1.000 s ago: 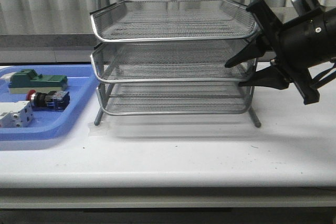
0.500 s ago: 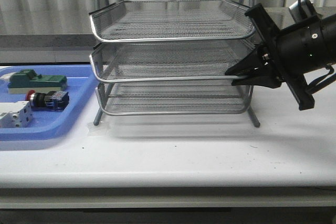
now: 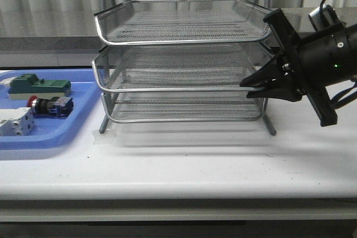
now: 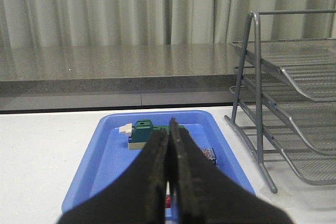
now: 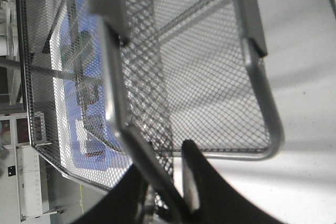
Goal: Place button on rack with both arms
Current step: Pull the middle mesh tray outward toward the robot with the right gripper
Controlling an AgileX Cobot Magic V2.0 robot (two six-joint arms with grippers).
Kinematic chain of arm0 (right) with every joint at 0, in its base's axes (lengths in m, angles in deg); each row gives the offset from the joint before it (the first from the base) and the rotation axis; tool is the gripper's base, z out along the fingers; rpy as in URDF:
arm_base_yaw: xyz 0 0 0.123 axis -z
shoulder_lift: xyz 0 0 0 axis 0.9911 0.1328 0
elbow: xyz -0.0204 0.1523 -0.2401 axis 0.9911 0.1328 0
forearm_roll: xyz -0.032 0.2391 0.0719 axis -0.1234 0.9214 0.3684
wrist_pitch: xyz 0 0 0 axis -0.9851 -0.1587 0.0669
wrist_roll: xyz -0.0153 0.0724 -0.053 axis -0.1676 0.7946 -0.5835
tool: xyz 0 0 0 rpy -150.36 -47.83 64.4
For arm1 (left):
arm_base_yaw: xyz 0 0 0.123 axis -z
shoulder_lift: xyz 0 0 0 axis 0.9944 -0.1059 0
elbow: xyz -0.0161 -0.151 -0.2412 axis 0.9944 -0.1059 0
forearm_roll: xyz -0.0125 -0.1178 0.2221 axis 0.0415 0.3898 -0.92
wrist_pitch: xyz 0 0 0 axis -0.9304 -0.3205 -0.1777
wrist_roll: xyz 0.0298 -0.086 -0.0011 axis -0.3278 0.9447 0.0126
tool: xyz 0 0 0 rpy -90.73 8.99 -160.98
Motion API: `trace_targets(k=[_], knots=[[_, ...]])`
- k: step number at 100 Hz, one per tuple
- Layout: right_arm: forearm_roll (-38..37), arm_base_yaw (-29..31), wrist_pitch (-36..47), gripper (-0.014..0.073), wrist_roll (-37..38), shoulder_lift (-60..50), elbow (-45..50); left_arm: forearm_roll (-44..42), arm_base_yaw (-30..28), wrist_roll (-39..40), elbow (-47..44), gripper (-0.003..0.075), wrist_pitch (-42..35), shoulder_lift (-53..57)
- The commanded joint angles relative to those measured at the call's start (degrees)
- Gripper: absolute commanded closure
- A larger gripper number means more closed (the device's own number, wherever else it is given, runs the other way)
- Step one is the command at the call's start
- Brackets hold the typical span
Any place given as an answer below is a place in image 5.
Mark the green terminal block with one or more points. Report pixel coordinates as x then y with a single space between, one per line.
86 88

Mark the white circuit breaker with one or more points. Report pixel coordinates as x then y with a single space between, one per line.
92 136

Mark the blue plastic tray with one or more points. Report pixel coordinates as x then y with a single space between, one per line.
67 108

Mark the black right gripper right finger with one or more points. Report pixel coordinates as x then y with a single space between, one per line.
210 198

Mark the mesh tray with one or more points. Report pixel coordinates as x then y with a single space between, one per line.
171 70

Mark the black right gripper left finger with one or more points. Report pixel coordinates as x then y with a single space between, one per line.
127 202

